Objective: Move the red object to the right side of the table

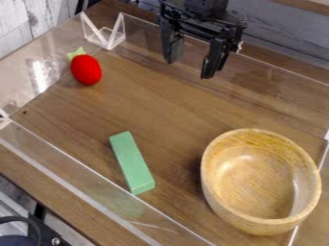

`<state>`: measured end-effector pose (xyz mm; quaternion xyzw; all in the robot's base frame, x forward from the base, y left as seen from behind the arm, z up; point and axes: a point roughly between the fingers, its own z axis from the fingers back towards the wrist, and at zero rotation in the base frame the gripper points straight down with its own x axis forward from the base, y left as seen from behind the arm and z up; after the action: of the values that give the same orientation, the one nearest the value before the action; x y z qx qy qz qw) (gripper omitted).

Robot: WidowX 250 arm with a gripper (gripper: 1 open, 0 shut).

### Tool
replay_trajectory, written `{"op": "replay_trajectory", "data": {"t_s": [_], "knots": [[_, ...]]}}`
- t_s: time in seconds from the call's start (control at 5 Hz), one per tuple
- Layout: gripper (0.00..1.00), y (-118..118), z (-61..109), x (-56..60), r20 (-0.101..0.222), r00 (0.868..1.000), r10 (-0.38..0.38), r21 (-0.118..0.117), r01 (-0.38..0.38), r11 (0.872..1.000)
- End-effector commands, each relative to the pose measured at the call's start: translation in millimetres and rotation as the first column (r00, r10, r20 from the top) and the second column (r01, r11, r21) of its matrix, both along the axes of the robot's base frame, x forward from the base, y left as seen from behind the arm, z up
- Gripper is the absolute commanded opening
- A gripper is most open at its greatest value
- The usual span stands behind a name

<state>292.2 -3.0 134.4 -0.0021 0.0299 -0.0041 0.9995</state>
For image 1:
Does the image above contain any clear acrylic front barrier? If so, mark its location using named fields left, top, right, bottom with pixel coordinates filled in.
left=0, top=121, right=213, bottom=246

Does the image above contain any wooden bowl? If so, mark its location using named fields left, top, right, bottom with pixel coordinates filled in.
left=200, top=129, right=320, bottom=235

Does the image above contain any clear acrylic barrier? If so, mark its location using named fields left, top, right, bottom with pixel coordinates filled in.
left=0, top=121, right=213, bottom=246
left=0, top=15, right=98, bottom=124
left=115, top=13, right=329, bottom=136

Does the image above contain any clear acrylic back barrier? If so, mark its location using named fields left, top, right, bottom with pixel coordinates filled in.
left=115, top=13, right=329, bottom=136

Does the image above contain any clear acrylic left barrier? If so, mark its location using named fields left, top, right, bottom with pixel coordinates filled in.
left=0, top=15, right=98, bottom=124

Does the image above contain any red plush strawberry toy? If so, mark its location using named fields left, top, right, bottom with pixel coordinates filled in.
left=66, top=46, right=102, bottom=86

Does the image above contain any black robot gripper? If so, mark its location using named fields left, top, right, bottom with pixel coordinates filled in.
left=157, top=0, right=247, bottom=79

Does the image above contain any black cable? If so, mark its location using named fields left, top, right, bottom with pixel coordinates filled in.
left=0, top=215, right=42, bottom=246

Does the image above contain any green rectangular block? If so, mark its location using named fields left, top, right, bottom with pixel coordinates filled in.
left=109, top=132, right=155, bottom=195

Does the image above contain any clear acrylic corner bracket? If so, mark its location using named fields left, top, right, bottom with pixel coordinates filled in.
left=80, top=12, right=125, bottom=50

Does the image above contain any black metal table bracket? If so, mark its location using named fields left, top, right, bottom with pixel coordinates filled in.
left=28, top=204, right=72, bottom=246

